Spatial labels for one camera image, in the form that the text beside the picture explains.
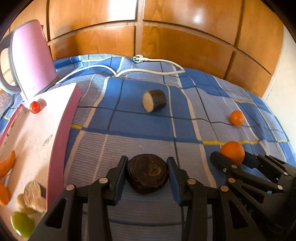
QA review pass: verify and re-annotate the wooden panelled wardrobe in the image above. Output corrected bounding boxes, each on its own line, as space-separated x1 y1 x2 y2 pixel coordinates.
0 0 285 98

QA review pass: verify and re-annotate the green tomato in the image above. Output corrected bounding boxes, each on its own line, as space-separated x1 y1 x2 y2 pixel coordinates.
10 212 36 238

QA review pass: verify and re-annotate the large orange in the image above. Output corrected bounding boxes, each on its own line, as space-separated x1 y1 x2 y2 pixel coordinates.
0 183 11 206

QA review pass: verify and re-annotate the blue plaid blanket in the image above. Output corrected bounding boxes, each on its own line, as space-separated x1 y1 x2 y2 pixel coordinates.
0 54 296 241

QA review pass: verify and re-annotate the silver embossed tissue box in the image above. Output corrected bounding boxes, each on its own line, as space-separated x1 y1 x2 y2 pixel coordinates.
0 89 16 114

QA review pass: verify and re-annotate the white power cord with plug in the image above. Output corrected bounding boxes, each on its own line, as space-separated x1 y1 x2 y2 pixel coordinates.
55 54 186 84

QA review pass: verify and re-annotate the small pale potato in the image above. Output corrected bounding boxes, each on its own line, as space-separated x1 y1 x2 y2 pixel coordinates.
16 193 44 219

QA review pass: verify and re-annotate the pink shallow tray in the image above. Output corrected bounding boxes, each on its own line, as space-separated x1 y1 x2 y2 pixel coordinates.
0 83 82 241

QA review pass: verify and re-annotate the red tomato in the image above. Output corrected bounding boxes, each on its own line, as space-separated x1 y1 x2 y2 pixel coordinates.
29 101 41 114

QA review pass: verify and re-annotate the dark brown wrinkled beetroot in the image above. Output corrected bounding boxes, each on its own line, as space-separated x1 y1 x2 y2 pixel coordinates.
126 153 170 195

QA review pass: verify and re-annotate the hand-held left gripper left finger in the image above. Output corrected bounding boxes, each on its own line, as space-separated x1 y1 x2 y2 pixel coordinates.
35 155 129 241

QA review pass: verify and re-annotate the medium orange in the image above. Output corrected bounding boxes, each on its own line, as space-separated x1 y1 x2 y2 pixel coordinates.
219 141 245 164

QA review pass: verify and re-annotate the dark cut log piece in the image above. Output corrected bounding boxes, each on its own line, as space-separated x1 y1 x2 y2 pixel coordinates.
142 89 167 113

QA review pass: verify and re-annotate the pink electric kettle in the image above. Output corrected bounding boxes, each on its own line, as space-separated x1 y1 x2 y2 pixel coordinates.
0 19 58 100

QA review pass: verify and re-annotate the orange carrot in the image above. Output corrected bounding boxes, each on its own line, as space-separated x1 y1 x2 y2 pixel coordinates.
0 150 16 179

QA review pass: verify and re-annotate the small orange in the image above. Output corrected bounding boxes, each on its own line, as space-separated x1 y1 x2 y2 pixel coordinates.
229 110 245 126

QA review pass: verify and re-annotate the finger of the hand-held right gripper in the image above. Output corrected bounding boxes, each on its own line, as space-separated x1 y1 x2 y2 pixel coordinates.
210 151 283 193
242 151 296 184

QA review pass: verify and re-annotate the dark-skinned cut yam piece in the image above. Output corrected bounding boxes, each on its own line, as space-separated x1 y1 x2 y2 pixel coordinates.
23 180 47 213

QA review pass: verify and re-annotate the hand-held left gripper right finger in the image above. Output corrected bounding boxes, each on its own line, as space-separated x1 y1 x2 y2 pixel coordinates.
166 156 263 241

